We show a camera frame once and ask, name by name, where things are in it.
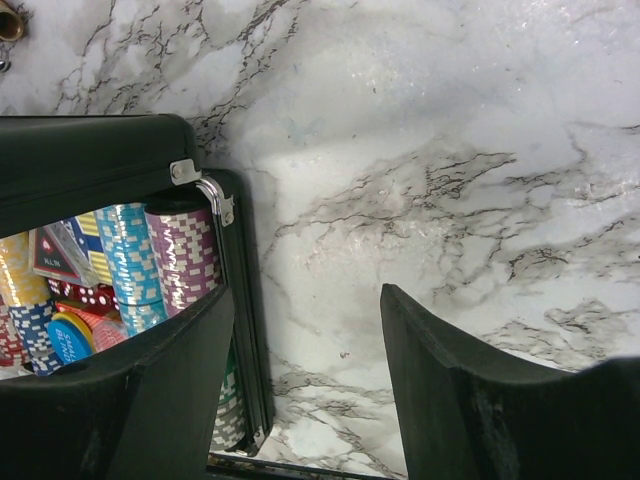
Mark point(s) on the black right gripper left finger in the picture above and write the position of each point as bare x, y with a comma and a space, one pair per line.
143, 409

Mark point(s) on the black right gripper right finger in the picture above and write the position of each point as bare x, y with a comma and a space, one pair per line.
468, 410

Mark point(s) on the red playing card deck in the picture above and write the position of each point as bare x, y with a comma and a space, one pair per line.
106, 325

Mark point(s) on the blue small blind button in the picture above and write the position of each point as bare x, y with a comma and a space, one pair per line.
71, 342

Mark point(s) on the black poker chip case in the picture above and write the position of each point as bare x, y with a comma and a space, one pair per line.
53, 167

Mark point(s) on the yellow big blind button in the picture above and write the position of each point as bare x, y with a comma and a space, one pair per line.
77, 324

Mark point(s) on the red dice row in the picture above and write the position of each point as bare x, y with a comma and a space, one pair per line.
101, 295

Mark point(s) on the boxed card deck in case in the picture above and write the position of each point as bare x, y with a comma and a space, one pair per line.
64, 251

